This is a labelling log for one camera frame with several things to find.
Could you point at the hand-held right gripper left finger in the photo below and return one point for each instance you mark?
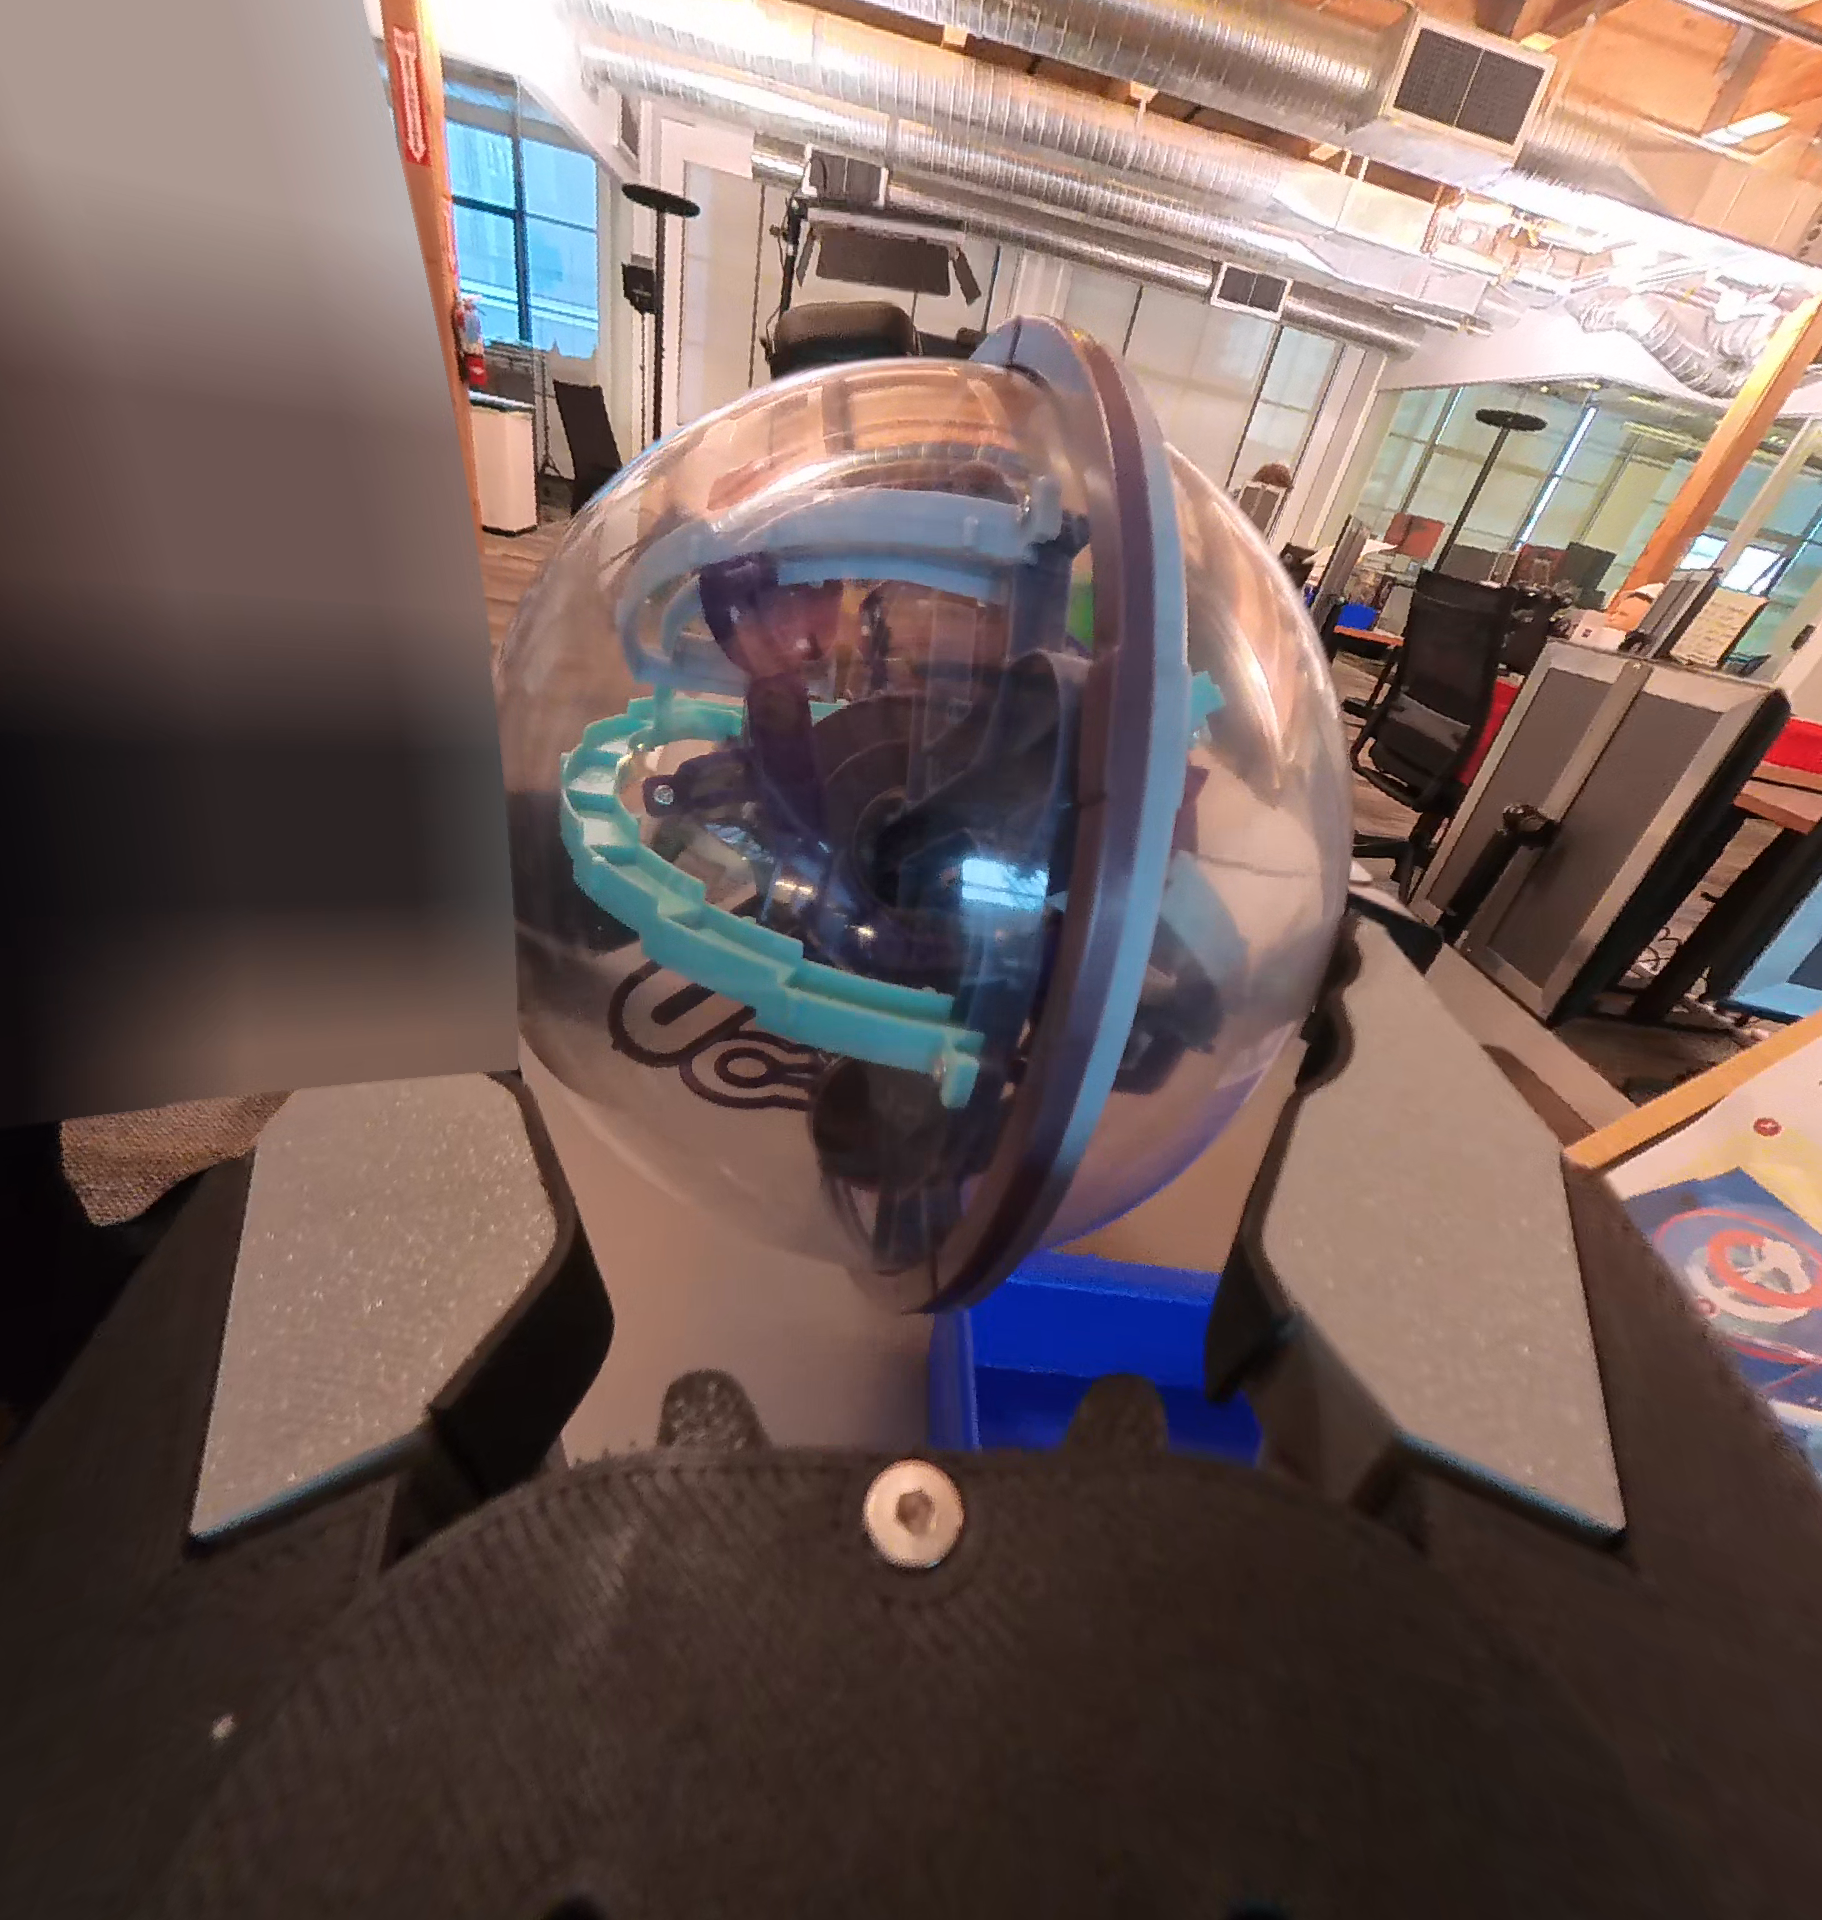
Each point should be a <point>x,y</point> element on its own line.
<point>379,1291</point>

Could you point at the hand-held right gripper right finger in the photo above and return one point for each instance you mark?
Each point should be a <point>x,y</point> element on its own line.
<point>1429,1261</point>

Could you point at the transparent maze ball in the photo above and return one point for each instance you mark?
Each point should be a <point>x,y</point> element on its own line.
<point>851,600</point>

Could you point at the grey fabric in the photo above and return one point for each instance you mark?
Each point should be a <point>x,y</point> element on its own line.
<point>161,1146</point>

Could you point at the printed instruction sheet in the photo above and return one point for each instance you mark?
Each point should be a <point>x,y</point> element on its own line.
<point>1773,1276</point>

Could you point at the blue plastic bin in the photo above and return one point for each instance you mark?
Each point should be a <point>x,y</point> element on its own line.
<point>1092,1351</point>

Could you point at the pale grey board with logo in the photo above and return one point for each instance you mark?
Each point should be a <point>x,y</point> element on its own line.
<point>731,1320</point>

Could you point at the grey metal cabinet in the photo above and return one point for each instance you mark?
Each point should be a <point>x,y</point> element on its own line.
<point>1588,811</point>

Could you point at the dark framed blue board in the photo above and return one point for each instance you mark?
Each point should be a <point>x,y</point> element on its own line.
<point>1813,930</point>

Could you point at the black mesh office chair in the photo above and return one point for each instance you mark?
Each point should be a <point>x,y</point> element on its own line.
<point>1437,690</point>

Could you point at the black floor lamp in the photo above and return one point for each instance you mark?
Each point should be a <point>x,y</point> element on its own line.
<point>1506,450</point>
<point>660,315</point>

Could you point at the white waste bin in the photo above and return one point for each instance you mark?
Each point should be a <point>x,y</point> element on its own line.
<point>507,468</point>

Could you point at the slanted wooden beam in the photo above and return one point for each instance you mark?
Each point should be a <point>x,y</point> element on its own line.
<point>1737,436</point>

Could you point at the red fire extinguisher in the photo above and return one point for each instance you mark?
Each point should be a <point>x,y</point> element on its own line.
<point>473,346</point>

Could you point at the black high-back chair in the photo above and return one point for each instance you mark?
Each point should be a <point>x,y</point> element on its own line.
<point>840,338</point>

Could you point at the studio light panel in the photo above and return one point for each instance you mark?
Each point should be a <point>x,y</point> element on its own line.
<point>883,256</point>

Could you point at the white air vent box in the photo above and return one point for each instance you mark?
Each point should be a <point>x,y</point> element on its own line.
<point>1469,78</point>

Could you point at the orange wooden post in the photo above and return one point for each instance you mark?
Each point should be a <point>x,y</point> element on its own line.
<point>424,226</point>

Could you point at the silver ventilation duct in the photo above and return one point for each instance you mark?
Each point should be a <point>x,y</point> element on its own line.
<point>928,91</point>

